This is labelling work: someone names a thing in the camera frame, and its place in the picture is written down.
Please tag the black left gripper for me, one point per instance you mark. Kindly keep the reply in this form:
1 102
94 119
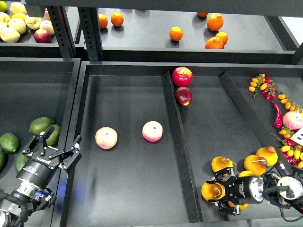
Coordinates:
44 162

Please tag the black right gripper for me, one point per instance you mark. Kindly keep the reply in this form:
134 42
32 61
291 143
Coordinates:
238 190

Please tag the dark green avocado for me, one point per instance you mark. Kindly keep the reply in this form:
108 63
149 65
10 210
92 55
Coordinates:
20 162

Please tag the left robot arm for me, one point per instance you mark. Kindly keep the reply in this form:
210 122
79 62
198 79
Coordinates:
33 194

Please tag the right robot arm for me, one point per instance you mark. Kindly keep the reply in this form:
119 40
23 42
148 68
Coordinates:
274 192

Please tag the yellow pear bottom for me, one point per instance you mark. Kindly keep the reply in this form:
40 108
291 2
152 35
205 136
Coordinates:
243 206

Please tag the green avocado upper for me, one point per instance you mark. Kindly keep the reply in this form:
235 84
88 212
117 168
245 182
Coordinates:
40 124

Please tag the yellow pear middle hidden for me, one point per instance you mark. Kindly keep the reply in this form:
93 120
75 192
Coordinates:
255 164

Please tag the green avocado far left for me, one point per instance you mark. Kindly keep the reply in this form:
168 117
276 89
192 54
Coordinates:
9 142

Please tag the green avocado left edge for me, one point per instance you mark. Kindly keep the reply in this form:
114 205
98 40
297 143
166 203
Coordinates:
3 158

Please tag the pale pear front left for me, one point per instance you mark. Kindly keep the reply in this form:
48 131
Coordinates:
9 35

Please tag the black divider left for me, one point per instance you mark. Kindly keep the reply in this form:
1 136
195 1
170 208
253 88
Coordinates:
188 185

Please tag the pink apple left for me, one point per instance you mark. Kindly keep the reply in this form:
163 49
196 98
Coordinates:
106 137

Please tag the pink apple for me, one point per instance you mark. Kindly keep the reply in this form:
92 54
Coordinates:
106 137
152 131

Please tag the black left tray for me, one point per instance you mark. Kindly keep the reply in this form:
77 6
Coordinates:
31 88

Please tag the black tray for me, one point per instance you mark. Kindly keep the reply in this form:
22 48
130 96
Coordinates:
31 88
136 183

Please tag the cherry tomato bunch lower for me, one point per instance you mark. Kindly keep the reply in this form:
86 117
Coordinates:
292 150

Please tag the cherry tomato bunch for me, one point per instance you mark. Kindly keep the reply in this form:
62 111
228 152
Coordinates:
292 150
264 85

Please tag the red chili pepper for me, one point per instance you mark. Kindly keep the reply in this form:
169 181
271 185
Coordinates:
278 123

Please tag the white label card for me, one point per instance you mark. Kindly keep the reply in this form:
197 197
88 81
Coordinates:
298 137

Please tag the black middle tray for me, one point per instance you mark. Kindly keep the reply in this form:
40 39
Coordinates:
136 183

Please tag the pink apple right edge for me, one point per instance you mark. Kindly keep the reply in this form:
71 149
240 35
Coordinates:
293 120

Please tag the pink apple centre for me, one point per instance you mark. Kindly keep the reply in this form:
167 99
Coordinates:
152 131

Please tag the dark red apple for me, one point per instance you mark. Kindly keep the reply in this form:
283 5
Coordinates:
183 96

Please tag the red apple on shelf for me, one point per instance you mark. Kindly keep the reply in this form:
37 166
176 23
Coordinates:
42 36

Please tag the cherry tomato bunch upper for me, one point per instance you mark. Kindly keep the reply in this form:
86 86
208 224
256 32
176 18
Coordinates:
264 85

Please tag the black shelf rack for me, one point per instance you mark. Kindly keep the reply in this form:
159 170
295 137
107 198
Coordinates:
271 9

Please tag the peach on shelf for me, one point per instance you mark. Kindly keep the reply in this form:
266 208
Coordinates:
47 25

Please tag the bright red apple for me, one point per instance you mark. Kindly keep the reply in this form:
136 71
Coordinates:
182 76

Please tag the yellow green apple shelf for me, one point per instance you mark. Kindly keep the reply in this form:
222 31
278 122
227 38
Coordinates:
33 22

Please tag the pale apple on shelf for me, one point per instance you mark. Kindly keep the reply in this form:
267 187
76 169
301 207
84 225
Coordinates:
18 24

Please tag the yellow lemon on shelf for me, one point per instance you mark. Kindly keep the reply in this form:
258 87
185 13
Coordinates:
19 16

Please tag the orange on shelf front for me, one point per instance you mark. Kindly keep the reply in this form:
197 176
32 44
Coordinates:
214 43

